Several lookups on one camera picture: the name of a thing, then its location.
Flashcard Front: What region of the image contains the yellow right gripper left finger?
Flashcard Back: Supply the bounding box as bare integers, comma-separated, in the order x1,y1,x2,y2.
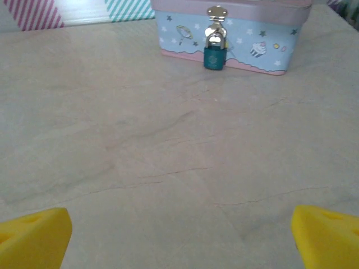
0,207,73,269

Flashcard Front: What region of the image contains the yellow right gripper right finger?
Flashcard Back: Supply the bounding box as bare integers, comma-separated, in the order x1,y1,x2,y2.
291,205,359,269

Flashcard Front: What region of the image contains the teal padlock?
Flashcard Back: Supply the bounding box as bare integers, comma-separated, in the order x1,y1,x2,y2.
203,31,228,71

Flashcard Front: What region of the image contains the pastel cartoon tin box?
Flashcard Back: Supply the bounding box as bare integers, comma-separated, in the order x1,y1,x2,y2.
150,0,312,76

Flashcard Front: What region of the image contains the silver metal box hasp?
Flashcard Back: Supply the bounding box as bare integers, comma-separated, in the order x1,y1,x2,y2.
205,5,229,38

